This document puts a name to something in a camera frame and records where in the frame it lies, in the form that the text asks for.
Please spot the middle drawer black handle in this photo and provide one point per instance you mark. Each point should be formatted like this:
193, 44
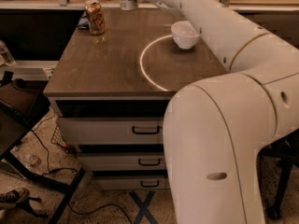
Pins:
154, 162

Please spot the wire mesh basket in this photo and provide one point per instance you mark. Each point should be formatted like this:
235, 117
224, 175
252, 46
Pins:
58, 140

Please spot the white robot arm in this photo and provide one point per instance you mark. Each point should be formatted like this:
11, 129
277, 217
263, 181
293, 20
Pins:
214, 128

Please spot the black office chair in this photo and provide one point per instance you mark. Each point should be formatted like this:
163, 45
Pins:
287, 150

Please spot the bottom drawer black handle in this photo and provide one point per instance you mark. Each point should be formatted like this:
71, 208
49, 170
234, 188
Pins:
150, 184

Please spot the grey drawer cabinet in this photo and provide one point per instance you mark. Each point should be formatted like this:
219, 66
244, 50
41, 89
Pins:
104, 85

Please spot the top drawer black handle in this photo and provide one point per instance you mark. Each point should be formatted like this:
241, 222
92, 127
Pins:
146, 130

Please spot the drawer black handle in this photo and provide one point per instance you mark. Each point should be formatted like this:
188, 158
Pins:
150, 184
154, 162
146, 130

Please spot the white green 7up can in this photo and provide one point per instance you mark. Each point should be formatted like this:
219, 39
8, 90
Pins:
128, 5

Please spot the clear plastic bottle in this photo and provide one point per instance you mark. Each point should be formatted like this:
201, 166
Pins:
5, 55

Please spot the clear bottle on floor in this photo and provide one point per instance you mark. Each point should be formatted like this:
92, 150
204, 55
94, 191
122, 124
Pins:
33, 160

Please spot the white ceramic bowl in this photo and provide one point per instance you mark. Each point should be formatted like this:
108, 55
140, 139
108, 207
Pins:
184, 35

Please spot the orange soda can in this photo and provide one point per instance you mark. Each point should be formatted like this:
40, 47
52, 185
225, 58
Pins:
95, 17

